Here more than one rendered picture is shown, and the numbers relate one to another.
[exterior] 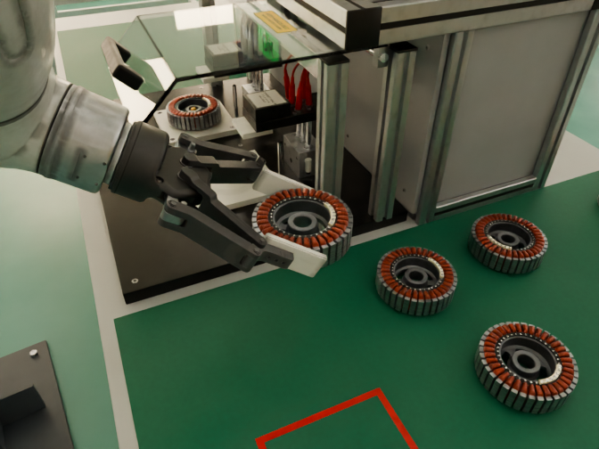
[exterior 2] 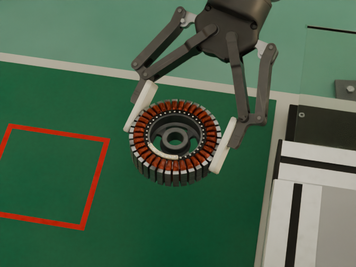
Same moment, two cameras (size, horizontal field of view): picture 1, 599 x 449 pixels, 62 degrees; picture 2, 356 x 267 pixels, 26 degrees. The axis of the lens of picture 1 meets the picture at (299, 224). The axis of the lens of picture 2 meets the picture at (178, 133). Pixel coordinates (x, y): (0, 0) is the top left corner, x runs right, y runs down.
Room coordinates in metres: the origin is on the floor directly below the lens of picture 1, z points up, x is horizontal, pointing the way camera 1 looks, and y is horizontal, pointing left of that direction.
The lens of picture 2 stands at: (0.74, -0.45, 1.70)
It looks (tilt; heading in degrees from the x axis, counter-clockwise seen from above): 54 degrees down; 124
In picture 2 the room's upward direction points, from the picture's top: straight up
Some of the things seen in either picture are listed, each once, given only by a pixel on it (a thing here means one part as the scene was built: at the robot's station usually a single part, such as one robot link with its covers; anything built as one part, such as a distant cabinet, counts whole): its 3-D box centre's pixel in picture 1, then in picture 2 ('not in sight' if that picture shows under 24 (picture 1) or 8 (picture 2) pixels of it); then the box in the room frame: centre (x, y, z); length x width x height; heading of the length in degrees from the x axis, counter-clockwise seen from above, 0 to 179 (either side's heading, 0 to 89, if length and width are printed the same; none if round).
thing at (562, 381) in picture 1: (524, 364); not in sight; (0.36, -0.27, 0.77); 0.11 x 0.11 x 0.04
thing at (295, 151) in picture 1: (303, 153); not in sight; (0.80, -0.01, 0.80); 0.08 x 0.05 x 0.06; 24
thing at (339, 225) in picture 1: (302, 226); (175, 141); (0.43, 0.00, 0.93); 0.11 x 0.11 x 0.04
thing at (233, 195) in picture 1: (230, 180); not in sight; (0.74, 0.13, 0.78); 0.15 x 0.15 x 0.01; 24
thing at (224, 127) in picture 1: (195, 122); not in sight; (0.97, 0.22, 0.78); 0.15 x 0.15 x 0.01; 24
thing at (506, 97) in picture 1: (502, 120); not in sight; (0.72, -0.32, 0.91); 0.28 x 0.03 x 0.32; 114
